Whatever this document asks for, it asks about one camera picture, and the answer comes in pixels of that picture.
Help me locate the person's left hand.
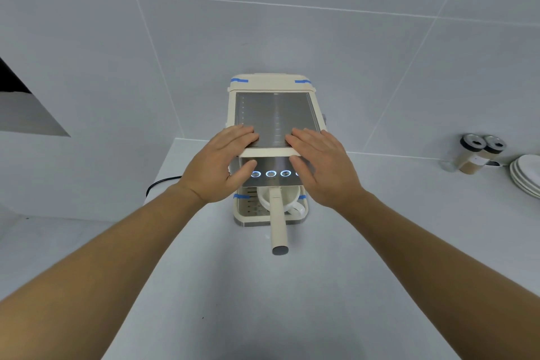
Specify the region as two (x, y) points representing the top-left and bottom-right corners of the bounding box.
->
(176, 124), (260, 205)

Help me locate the person's right hand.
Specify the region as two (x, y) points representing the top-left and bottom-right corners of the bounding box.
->
(285, 127), (367, 211)

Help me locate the cream espresso coffee machine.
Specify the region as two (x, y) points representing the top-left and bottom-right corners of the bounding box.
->
(226, 73), (328, 228)

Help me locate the person's left forearm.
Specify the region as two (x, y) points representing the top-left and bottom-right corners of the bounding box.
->
(0, 183), (208, 360)

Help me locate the person's right forearm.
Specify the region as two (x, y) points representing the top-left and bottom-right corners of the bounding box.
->
(337, 189), (540, 360)

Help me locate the white ceramic cup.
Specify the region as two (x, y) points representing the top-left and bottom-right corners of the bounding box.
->
(257, 185), (309, 219)

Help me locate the clear glass container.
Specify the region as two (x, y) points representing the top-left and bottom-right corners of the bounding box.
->
(440, 148), (461, 173)

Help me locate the glass jar with black lid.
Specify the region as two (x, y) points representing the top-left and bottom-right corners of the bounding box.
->
(457, 134), (488, 175)
(481, 135), (507, 167)

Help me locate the white plate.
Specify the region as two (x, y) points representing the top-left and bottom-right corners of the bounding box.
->
(509, 161), (540, 199)
(512, 159), (540, 194)
(515, 154), (540, 188)

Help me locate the cream handled portafilter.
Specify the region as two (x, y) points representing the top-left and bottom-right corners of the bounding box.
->
(268, 186), (290, 256)

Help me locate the black power cable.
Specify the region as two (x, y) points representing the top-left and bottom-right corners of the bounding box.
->
(145, 176), (182, 199)

